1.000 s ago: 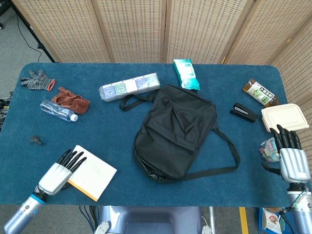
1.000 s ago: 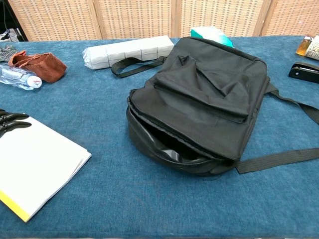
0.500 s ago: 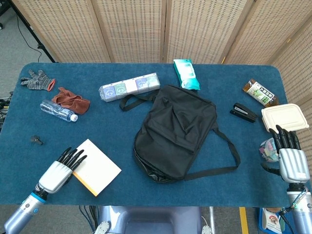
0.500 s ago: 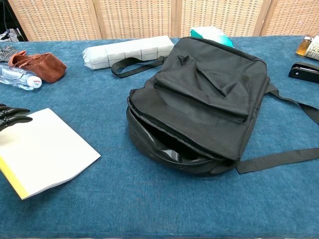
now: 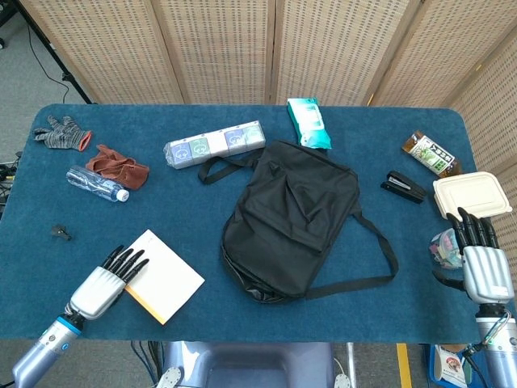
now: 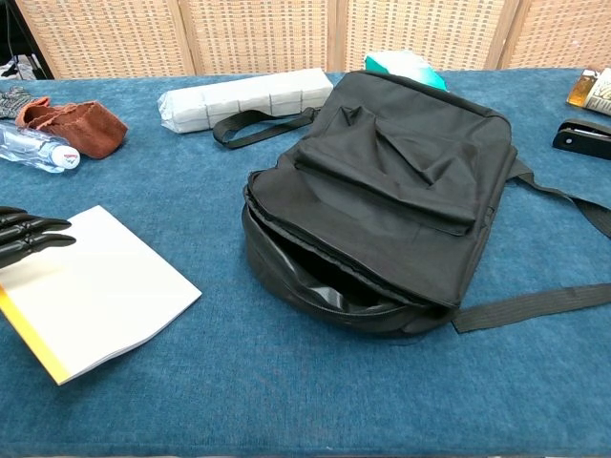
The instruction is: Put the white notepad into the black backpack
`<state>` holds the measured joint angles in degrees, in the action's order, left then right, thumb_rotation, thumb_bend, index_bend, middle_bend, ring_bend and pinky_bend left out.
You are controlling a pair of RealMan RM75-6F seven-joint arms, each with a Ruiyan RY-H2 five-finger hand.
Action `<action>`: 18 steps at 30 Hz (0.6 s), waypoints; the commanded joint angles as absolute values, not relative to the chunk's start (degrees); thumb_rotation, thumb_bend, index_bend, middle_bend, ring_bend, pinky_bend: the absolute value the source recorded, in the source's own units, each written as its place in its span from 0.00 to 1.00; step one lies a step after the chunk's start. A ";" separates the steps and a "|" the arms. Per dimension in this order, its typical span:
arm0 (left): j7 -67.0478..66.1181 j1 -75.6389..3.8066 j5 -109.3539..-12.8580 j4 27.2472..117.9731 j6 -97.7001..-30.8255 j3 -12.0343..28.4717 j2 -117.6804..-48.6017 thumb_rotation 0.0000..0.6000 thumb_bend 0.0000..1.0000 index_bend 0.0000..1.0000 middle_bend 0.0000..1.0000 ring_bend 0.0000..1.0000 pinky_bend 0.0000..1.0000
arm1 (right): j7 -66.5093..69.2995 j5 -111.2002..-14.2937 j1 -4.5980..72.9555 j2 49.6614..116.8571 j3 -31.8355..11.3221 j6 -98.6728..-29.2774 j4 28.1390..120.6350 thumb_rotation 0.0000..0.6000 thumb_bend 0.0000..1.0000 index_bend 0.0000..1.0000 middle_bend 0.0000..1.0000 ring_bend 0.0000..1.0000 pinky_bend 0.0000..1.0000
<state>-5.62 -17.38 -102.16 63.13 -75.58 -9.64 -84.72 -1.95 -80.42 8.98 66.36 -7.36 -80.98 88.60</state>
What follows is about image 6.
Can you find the clear plastic water bottle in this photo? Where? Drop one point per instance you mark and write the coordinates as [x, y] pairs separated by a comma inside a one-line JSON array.
[[28, 145]]

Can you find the wicker folding screen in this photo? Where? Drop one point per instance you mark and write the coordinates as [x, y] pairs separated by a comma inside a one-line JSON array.
[[262, 33]]

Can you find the white yellow notebook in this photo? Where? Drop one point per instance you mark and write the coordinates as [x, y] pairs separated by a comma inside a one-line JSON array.
[[105, 286]]

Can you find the wrapped tissue pack row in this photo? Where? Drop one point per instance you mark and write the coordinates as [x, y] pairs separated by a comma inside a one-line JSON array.
[[238, 102]]

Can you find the black stapler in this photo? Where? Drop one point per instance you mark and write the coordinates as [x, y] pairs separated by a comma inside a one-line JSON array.
[[582, 143]]

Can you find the black backpack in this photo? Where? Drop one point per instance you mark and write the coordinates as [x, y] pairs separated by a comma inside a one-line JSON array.
[[382, 214]]

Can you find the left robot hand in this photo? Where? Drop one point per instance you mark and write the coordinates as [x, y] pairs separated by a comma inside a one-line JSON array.
[[28, 236]]

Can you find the teal wet wipes pack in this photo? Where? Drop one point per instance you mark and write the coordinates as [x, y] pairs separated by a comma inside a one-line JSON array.
[[406, 64]]

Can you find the grey knitted work glove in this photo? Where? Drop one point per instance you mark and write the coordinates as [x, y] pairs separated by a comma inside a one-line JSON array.
[[12, 102]]

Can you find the blue felt table cover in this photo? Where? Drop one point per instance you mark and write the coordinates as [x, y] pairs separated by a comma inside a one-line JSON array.
[[191, 381]]

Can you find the brown cloth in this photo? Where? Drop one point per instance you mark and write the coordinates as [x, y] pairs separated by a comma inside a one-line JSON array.
[[90, 131]]

